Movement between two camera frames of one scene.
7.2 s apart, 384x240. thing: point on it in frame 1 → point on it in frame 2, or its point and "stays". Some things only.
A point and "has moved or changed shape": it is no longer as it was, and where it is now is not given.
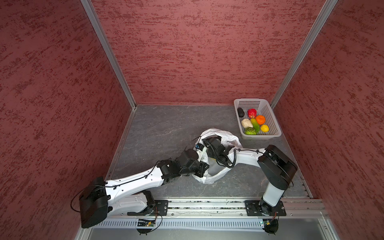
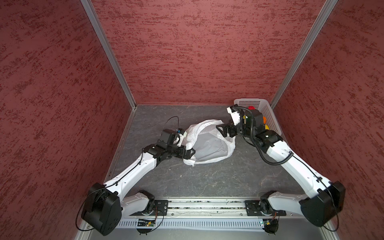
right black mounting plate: [253, 208] stays
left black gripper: [202, 167] → [187, 156]
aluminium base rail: [232, 208] stays
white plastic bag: [214, 170] has moved or changed shape
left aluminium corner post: [103, 37] stays
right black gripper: [209, 152] → [230, 126]
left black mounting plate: [160, 208] stays
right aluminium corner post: [307, 45] stays
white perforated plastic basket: [263, 108] stays
